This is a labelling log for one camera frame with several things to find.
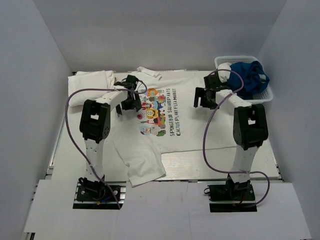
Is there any green and white t-shirt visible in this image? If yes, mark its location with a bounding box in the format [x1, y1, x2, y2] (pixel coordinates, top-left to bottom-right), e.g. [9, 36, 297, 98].
[217, 62, 232, 84]

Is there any white printed t-shirt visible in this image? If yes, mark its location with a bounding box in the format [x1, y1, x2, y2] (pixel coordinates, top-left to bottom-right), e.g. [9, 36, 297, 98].
[110, 71, 236, 187]

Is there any blue t-shirt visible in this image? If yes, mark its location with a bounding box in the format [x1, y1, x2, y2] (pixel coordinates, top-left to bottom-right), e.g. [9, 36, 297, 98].
[230, 60, 270, 100]

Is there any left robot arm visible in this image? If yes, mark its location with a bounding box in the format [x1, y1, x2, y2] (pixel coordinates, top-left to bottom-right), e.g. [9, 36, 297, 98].
[79, 89, 142, 182]

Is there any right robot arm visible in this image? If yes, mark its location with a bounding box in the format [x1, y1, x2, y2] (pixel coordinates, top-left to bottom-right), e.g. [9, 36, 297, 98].
[193, 87, 269, 200]

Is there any white plastic basket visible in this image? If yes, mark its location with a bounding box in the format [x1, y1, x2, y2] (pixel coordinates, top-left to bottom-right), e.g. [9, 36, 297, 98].
[214, 55, 273, 104]

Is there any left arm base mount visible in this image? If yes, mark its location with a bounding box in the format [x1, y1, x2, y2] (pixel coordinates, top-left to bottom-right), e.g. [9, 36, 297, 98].
[72, 177, 126, 210]

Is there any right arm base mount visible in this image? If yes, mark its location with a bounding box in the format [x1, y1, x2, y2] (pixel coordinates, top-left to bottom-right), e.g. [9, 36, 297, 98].
[203, 179, 257, 213]

